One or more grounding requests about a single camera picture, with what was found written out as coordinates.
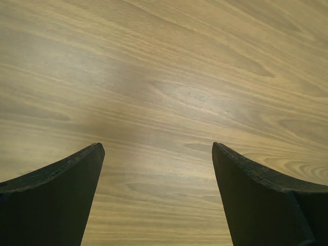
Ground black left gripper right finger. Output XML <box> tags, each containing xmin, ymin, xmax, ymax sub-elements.
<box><xmin>212</xmin><ymin>142</ymin><xmax>327</xmax><ymax>245</ymax></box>

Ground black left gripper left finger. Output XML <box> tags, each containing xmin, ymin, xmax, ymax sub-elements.
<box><xmin>1</xmin><ymin>143</ymin><xmax>105</xmax><ymax>245</ymax></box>

